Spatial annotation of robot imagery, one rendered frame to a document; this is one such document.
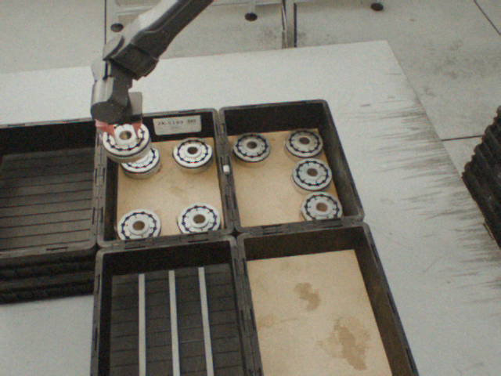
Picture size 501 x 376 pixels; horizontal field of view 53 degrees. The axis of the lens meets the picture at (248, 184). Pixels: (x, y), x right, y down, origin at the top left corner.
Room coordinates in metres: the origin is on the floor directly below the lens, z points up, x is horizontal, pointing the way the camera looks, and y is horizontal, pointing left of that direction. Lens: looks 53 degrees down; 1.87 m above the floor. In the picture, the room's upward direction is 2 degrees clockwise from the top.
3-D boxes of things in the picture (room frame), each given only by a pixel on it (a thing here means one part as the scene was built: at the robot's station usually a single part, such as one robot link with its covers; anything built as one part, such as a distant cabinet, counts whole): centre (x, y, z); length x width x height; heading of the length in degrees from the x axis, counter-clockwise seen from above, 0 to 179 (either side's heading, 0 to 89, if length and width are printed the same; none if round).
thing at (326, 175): (0.82, -0.16, 0.86); 0.10 x 0.10 x 0.01
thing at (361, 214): (0.81, -0.09, 0.92); 0.40 x 0.30 x 0.02; 10
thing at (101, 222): (0.76, 0.21, 0.92); 0.40 x 0.30 x 0.02; 10
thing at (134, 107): (0.75, 0.28, 1.16); 0.10 x 0.07 x 0.07; 98
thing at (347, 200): (0.81, -0.09, 0.87); 0.40 x 0.30 x 0.11; 10
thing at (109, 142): (0.75, 0.28, 1.04); 0.10 x 0.10 x 0.01
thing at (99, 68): (0.74, 0.28, 1.22); 0.07 x 0.06 x 0.07; 8
